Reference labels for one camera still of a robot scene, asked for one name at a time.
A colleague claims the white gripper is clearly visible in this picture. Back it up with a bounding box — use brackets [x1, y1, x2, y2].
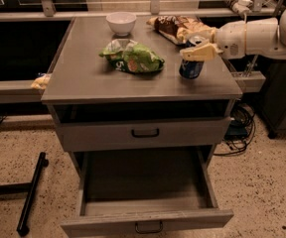
[180, 21, 246, 61]

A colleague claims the blue pepsi can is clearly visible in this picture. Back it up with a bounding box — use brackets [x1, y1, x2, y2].
[179, 35, 209, 79]

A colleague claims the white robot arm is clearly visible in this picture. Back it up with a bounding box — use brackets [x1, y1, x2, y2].
[180, 9, 286, 61]

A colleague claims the grey top drawer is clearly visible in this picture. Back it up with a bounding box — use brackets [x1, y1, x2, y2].
[56, 117, 230, 152]

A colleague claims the grey drawer cabinet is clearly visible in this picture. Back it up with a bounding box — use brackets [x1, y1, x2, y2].
[40, 15, 243, 238]

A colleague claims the open middle drawer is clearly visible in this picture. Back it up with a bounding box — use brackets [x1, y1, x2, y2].
[61, 147, 233, 238]

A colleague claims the brown yellow chip bag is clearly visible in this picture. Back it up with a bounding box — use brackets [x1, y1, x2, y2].
[146, 16, 214, 45]

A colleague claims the white power strip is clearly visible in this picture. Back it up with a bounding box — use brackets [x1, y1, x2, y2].
[222, 0, 252, 18]

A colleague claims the green chip bag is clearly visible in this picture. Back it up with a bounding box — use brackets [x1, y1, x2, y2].
[99, 39, 165, 73]

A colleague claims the white ceramic bowl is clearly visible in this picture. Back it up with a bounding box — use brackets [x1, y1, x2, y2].
[106, 12, 137, 36]

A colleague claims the dark grey side cabinet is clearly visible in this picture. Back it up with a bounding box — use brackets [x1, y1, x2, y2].
[258, 60, 286, 139]

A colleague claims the black metal floor stand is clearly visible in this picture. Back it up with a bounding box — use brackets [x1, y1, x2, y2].
[0, 152, 49, 237]

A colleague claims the black cable bundle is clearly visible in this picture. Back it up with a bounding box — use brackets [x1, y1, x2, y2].
[213, 102, 256, 157]

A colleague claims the yellow snack bag on rail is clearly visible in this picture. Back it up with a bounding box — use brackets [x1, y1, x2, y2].
[31, 73, 51, 90]

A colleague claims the grey metal rail frame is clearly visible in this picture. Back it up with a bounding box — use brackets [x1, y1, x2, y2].
[0, 0, 286, 105]

